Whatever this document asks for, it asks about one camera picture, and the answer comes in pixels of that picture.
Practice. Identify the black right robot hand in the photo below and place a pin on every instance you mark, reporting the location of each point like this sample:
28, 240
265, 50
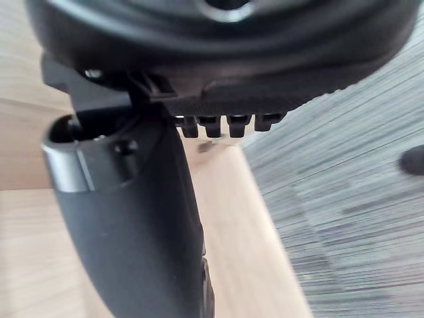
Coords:
132, 215

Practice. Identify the dark robot foot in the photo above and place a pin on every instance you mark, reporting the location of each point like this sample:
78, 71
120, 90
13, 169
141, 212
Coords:
412, 161

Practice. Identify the light wooden cabinet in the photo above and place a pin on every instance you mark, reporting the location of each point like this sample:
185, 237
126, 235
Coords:
232, 232

